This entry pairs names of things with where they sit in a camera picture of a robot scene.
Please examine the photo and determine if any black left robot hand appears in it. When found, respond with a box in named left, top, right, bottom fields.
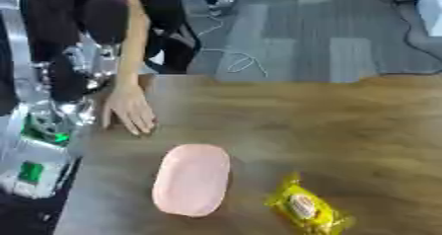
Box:
left=19, top=0, right=131, bottom=105

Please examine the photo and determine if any person's hand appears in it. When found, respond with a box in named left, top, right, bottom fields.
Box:
left=100, top=83, right=159, bottom=136

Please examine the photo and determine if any person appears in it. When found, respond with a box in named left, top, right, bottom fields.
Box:
left=63, top=0, right=204, bottom=75

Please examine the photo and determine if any pink oval plate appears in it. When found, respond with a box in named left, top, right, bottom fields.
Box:
left=150, top=143, right=234, bottom=217

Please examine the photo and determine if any yellow snack packet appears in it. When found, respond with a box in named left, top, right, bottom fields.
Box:
left=262, top=171, right=358, bottom=235

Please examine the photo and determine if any white cabinet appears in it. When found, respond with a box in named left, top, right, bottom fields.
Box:
left=388, top=0, right=442, bottom=38

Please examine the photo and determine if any white cable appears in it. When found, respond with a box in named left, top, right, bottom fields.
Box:
left=187, top=1, right=271, bottom=79

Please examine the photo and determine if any black cable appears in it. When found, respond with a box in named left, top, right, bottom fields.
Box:
left=374, top=0, right=442, bottom=76

